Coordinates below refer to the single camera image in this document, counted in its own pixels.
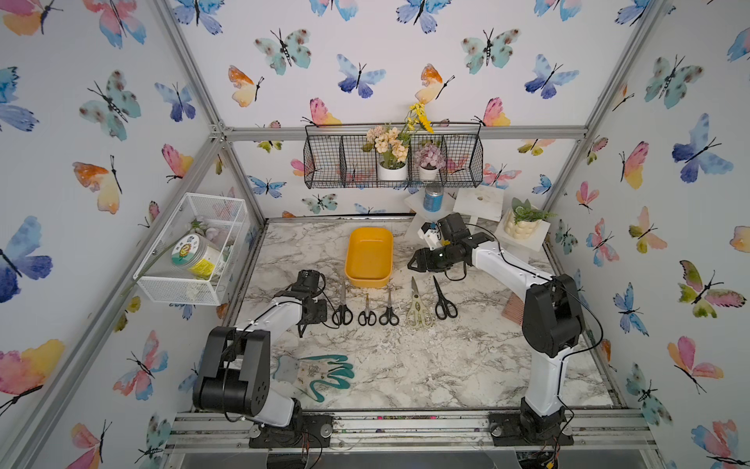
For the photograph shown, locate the small black scissors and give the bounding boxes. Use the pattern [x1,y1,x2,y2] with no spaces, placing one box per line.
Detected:
[357,294,377,328]
[378,289,400,326]
[332,281,354,326]

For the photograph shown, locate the large black scissors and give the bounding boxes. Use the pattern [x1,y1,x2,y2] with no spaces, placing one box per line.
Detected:
[433,277,458,320]

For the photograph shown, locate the yellow plastic storage box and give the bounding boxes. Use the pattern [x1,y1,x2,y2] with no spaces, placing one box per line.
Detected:
[345,227,394,288]

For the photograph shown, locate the cream handled kitchen scissors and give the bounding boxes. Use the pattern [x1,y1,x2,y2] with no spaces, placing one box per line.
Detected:
[406,277,434,328]

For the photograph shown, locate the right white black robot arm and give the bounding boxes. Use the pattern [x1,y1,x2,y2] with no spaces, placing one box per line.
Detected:
[408,213,585,419]

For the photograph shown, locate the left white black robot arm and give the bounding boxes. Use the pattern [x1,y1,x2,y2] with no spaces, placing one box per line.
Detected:
[193,270,328,428]

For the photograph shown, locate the white tiered display stand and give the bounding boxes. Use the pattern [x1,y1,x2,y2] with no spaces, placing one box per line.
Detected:
[404,186,550,261]

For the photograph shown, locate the blue tin can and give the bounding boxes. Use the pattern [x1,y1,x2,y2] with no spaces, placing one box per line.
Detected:
[423,182,443,213]

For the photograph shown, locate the succulent in cream pot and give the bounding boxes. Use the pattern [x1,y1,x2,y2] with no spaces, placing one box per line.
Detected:
[503,197,555,240]

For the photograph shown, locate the pink striped cloth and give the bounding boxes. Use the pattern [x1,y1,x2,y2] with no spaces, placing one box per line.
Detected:
[501,293,525,326]

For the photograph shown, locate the purple flowers white pot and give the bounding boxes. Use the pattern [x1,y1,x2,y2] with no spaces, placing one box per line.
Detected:
[416,140,446,182]

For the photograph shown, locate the peach flowers white pot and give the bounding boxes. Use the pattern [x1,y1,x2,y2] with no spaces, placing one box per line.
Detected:
[361,125,411,182]

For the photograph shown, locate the green lid yellow jar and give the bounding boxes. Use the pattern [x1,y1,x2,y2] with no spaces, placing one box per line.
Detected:
[170,234,224,281]

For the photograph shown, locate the yellow artificial flower sprig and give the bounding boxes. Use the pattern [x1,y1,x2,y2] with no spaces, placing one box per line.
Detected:
[405,102,434,134]

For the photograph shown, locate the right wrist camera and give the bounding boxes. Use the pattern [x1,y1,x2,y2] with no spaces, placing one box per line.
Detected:
[417,222,445,250]

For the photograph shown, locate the clear acrylic wall box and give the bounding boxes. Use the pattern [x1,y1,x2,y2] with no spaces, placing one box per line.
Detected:
[133,193,250,306]

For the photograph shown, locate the black wire wall basket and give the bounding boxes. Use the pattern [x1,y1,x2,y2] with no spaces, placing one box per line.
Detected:
[303,120,484,189]

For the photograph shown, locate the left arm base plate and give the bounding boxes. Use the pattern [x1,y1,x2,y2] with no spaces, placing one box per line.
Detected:
[248,412,333,449]

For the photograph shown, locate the aluminium front rail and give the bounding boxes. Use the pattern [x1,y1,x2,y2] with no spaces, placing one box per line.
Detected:
[166,408,656,453]

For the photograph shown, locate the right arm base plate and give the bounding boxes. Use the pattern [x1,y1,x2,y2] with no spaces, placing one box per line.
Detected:
[488,398,574,448]

